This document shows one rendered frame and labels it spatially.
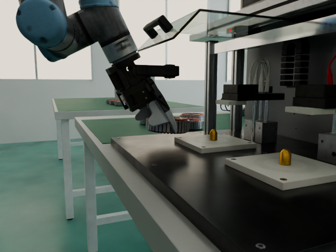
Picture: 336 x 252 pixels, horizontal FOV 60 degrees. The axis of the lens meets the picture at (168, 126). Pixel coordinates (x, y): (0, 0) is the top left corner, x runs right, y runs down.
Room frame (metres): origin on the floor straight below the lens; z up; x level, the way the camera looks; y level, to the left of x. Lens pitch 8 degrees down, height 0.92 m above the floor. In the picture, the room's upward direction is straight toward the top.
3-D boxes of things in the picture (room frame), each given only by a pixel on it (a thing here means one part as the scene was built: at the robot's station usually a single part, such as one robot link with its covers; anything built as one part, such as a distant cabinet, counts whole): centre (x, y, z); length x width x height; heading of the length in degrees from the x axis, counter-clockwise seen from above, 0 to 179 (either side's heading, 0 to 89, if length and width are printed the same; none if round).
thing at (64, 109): (2.88, 0.55, 0.37); 1.85 x 1.10 x 0.75; 22
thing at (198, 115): (1.32, -0.11, 0.77); 0.11 x 0.11 x 0.04
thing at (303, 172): (0.50, -0.21, 0.78); 0.15 x 0.15 x 0.01; 22
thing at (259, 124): (0.77, -0.25, 0.80); 0.07 x 0.05 x 0.06; 22
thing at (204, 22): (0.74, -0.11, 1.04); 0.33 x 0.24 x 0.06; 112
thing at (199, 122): (1.11, -0.08, 0.77); 0.11 x 0.11 x 0.04
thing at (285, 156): (0.50, -0.21, 0.80); 0.02 x 0.02 x 0.03
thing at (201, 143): (0.72, -0.11, 0.78); 0.15 x 0.15 x 0.01; 22
